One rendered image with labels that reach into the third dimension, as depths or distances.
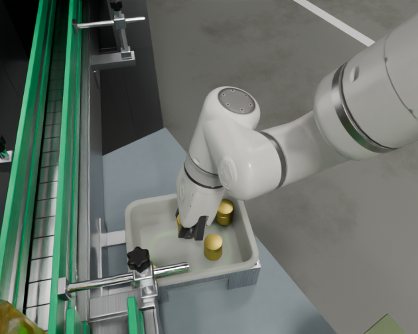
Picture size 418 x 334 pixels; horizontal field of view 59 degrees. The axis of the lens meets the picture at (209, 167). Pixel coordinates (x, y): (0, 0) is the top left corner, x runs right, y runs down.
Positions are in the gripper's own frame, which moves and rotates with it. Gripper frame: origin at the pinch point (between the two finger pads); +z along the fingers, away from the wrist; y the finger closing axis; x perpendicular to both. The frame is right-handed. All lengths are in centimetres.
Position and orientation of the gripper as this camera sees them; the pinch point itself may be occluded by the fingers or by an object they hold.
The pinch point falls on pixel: (187, 221)
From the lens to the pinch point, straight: 68.3
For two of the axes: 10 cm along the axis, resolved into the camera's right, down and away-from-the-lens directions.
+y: 1.6, 7.7, -6.1
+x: 9.5, 0.4, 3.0
